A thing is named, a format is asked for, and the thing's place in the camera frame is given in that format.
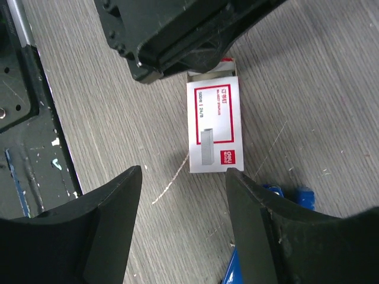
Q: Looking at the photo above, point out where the black mounting base plate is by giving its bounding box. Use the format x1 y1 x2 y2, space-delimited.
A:
1 1 82 219

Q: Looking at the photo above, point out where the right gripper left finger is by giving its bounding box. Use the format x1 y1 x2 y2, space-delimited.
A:
1 166 142 283

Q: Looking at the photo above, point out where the white red staple box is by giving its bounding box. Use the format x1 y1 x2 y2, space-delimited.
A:
186 57 244 173

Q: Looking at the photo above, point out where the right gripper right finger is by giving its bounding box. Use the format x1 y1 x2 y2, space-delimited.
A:
226 168 378 283

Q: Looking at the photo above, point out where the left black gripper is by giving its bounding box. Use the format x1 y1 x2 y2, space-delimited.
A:
94 1 283 84

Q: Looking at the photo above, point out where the blue stapler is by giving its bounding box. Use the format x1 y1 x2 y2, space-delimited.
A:
220 185 315 283

